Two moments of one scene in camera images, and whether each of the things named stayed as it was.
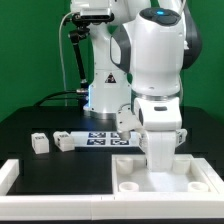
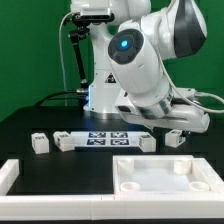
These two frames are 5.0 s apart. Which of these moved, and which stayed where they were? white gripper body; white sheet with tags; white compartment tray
Moved: white gripper body
Stayed: white compartment tray; white sheet with tags
